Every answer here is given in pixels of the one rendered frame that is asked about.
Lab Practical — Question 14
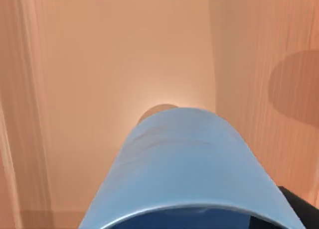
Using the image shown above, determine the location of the light blue cup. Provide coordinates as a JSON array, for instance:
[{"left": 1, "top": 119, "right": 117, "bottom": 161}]
[{"left": 78, "top": 107, "right": 307, "bottom": 229}]

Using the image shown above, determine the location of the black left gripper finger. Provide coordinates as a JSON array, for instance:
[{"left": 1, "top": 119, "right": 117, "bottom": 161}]
[{"left": 277, "top": 185, "right": 319, "bottom": 229}]

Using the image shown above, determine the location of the salmon-coloured shallow box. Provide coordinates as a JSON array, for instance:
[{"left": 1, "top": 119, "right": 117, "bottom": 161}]
[{"left": 0, "top": 0, "right": 319, "bottom": 229}]

